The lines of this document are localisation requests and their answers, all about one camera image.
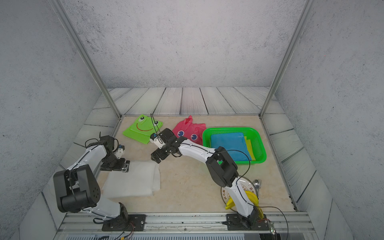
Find aluminium front rail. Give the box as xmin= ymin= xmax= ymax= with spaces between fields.
xmin=54 ymin=212 xmax=318 ymax=240

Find yellow bananas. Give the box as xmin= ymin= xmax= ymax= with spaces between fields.
xmin=225 ymin=191 xmax=265 ymax=219

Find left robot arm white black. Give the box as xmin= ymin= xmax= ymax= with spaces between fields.
xmin=53 ymin=135 xmax=130 ymax=231

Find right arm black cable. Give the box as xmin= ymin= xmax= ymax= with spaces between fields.
xmin=149 ymin=113 xmax=290 ymax=240

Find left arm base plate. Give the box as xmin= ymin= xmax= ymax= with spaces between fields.
xmin=102 ymin=214 xmax=147 ymax=232

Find blue raincoat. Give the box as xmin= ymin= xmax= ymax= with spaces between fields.
xmin=211 ymin=133 xmax=252 ymax=162

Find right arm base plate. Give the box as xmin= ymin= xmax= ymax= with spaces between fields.
xmin=222 ymin=214 xmax=271 ymax=231

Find white raincoat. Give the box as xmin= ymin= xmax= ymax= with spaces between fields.
xmin=103 ymin=161 xmax=161 ymax=199

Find round patterned plate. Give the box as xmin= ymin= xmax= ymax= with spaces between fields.
xmin=221 ymin=177 xmax=258 ymax=215

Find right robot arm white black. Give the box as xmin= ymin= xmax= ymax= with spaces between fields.
xmin=150 ymin=128 xmax=264 ymax=230

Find green plastic basket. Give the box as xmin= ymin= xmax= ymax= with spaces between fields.
xmin=203 ymin=127 xmax=267 ymax=165

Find left frame post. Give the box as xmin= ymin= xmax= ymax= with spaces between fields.
xmin=49 ymin=0 xmax=122 ymax=119

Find right frame post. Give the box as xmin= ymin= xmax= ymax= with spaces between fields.
xmin=259 ymin=0 xmax=316 ymax=119

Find green frog raincoat folded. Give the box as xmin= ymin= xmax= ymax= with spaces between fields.
xmin=123 ymin=115 xmax=163 ymax=144

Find frame post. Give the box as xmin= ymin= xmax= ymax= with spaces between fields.
xmin=259 ymin=0 xmax=316 ymax=119
xmin=49 ymin=0 xmax=122 ymax=119

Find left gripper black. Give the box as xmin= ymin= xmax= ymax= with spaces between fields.
xmin=101 ymin=154 xmax=130 ymax=171

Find yellow raincoat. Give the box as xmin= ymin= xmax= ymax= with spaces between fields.
xmin=244 ymin=136 xmax=256 ymax=161

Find pink rabbit raincoat folded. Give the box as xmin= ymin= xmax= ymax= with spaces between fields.
xmin=172 ymin=116 xmax=207 ymax=145

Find metal spoon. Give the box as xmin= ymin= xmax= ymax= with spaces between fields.
xmin=253 ymin=179 xmax=261 ymax=190

